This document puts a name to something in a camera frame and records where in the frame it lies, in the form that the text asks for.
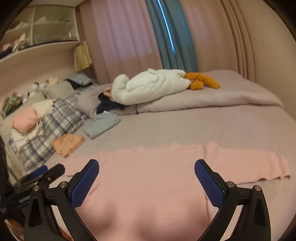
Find grey folded garment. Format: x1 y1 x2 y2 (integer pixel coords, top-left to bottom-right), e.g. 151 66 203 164
84 112 121 140

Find straw tassel decoration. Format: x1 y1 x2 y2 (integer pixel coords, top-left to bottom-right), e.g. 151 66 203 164
73 41 93 72

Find orange folded garment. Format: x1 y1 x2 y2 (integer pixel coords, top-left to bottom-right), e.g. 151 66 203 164
51 134 85 158

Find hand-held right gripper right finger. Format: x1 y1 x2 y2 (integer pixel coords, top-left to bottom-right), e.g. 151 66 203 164
195 159 271 241

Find floral patterned cloth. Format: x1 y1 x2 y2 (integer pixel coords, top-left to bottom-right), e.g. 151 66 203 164
1 92 28 119

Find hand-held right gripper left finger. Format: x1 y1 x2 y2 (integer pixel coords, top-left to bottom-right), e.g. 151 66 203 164
23 159 100 241

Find plaid grey blanket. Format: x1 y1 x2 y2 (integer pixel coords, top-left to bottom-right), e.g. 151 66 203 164
43 85 100 138

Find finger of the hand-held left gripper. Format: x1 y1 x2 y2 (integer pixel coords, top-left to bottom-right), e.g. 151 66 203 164
35 163 66 186
22 165 48 184

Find mauve pillow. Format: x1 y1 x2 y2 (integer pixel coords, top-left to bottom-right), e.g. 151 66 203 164
76 85 116 120

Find striped dark folded garment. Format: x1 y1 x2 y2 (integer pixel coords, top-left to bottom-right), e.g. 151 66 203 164
65 74 93 90

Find beige shelf unit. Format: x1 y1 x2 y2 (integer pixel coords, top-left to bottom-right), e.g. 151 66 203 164
0 5 82 63

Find clothes pile on shelf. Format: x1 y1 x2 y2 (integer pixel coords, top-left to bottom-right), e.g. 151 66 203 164
0 32 30 59

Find mauve folded comforter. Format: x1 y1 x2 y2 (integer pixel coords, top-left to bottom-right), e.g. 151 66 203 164
120 70 284 115

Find dark navy clothes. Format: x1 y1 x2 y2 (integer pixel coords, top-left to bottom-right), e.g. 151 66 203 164
97 91 126 114

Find small plush toys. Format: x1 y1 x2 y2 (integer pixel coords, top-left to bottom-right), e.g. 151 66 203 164
27 77 61 98

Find pink folded garment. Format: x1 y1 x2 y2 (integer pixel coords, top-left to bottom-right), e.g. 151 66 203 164
12 107 43 135

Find pink knit sweater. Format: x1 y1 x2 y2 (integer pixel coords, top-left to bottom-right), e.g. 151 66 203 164
60 142 291 241

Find pink curtain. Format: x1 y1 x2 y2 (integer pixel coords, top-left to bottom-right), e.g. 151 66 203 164
180 0 233 73
79 0 164 84

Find white plush goose toy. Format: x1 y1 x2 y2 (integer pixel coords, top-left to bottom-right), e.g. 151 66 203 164
111 68 221 107

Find plaid pillow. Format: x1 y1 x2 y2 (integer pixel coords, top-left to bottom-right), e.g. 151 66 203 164
8 131 58 172

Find teal curtain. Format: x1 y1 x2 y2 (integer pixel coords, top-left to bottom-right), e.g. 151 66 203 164
145 0 200 74

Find white cloth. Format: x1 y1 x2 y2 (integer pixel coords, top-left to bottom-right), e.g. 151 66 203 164
32 99 55 117

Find bed with mauve sheet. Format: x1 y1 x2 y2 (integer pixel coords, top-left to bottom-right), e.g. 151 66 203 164
7 70 296 241

